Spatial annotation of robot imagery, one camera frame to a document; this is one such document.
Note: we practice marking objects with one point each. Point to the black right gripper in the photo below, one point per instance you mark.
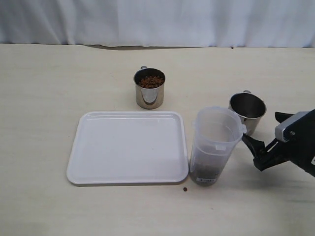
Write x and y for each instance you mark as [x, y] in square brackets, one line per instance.
[295, 135]

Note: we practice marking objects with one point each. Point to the clear plastic tall container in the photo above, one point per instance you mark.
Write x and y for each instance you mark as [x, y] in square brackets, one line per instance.
[217, 131]

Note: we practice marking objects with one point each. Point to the white curtain backdrop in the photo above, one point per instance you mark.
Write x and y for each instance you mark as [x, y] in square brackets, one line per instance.
[160, 23]

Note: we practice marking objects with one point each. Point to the steel cup with pellets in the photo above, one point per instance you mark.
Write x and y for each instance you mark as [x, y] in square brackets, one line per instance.
[149, 87]

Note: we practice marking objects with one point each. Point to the white plastic tray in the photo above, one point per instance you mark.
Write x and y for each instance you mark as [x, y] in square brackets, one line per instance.
[128, 148]

